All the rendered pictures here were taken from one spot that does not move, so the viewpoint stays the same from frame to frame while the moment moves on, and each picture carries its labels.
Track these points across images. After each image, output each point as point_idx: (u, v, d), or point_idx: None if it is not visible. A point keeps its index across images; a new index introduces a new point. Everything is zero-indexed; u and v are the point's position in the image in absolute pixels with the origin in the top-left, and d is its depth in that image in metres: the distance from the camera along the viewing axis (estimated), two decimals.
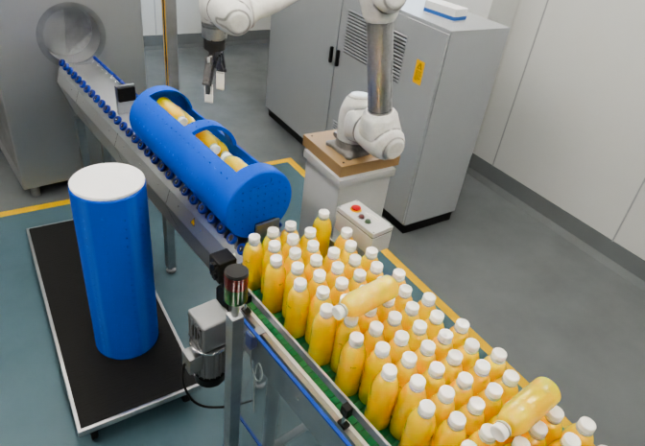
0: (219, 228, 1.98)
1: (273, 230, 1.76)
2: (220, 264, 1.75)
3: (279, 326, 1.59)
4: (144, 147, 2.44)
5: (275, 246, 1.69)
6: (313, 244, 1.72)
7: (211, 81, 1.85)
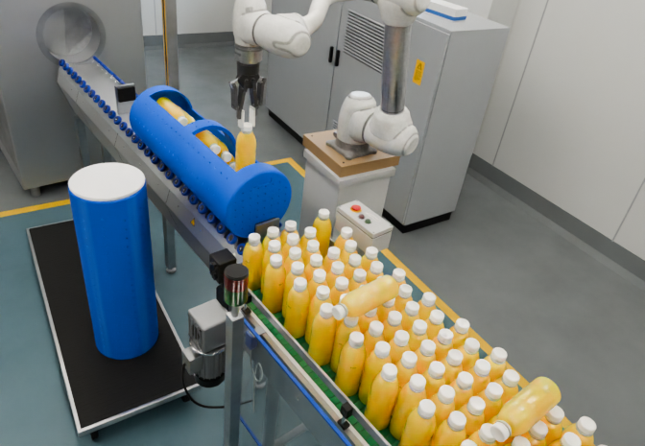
0: (219, 228, 1.98)
1: (273, 230, 1.76)
2: (220, 264, 1.75)
3: (279, 326, 1.59)
4: (144, 147, 2.44)
5: (275, 246, 1.69)
6: (313, 244, 1.72)
7: (252, 101, 1.82)
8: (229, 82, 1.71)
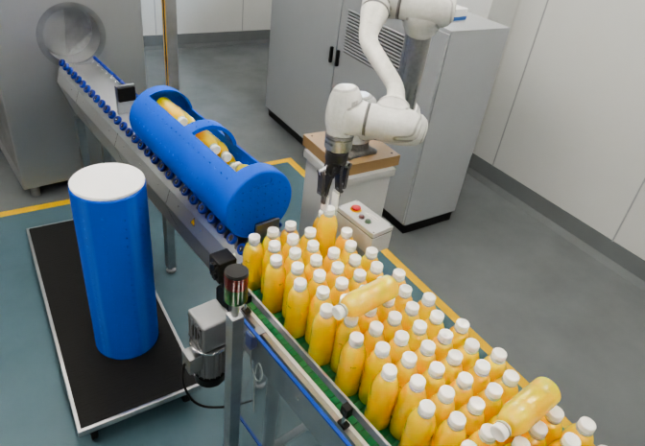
0: (219, 228, 1.98)
1: (273, 230, 1.76)
2: (220, 264, 1.75)
3: (279, 326, 1.59)
4: (144, 147, 2.44)
5: (275, 246, 1.69)
6: (313, 244, 1.72)
7: (336, 184, 1.78)
8: (318, 171, 1.68)
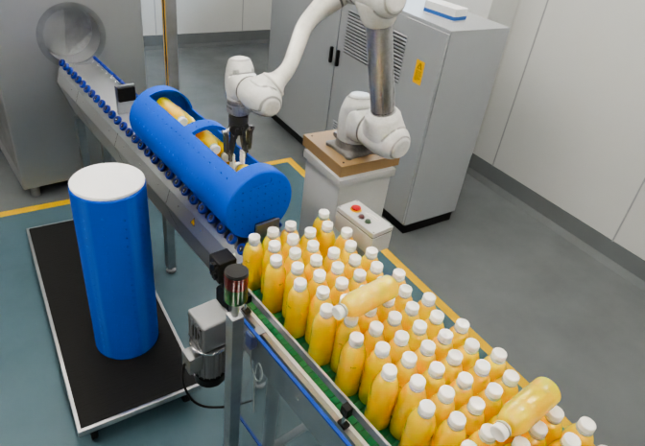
0: (219, 228, 1.98)
1: (273, 230, 1.76)
2: (220, 264, 1.75)
3: (279, 326, 1.59)
4: (144, 147, 2.44)
5: (275, 246, 1.69)
6: (313, 244, 1.72)
7: (243, 145, 2.07)
8: (222, 131, 1.96)
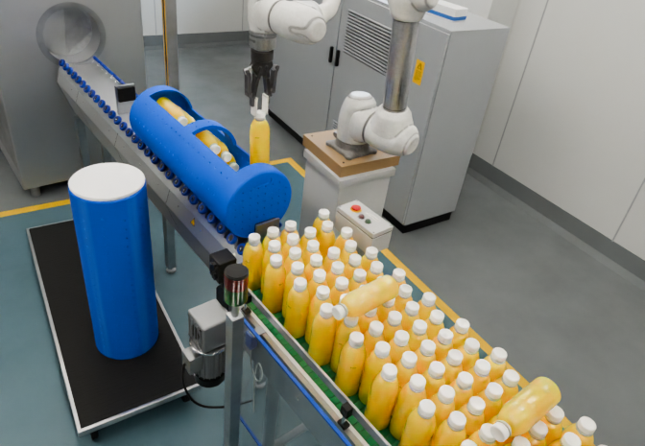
0: (219, 228, 1.98)
1: (273, 230, 1.76)
2: (220, 264, 1.75)
3: (279, 326, 1.59)
4: (144, 147, 2.44)
5: (275, 246, 1.69)
6: (313, 244, 1.72)
7: (266, 88, 1.83)
8: (244, 69, 1.72)
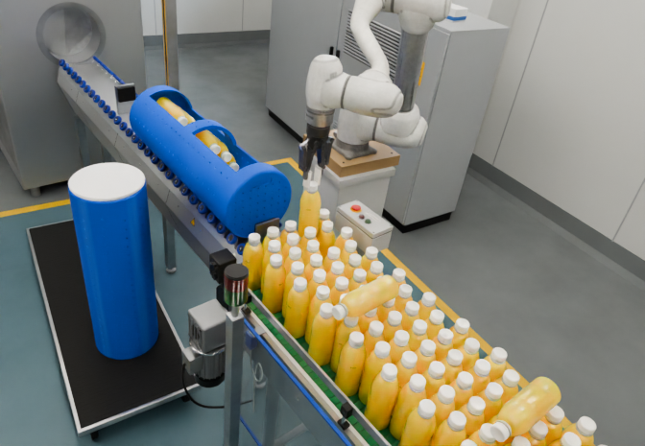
0: (219, 228, 1.98)
1: (273, 230, 1.76)
2: (220, 264, 1.75)
3: (279, 326, 1.59)
4: (144, 147, 2.44)
5: (275, 246, 1.69)
6: (313, 244, 1.72)
7: (319, 160, 1.76)
8: (299, 145, 1.65)
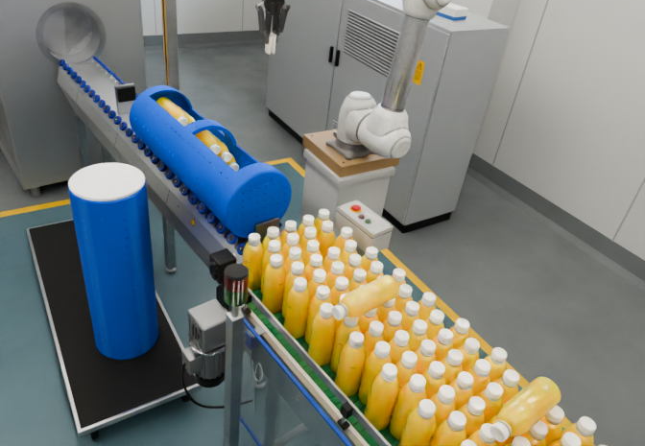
0: (219, 228, 1.98)
1: (273, 230, 1.76)
2: (220, 264, 1.75)
3: (279, 326, 1.59)
4: (144, 147, 2.44)
5: (275, 246, 1.69)
6: (313, 244, 1.72)
7: (268, 30, 1.84)
8: (289, 6, 1.85)
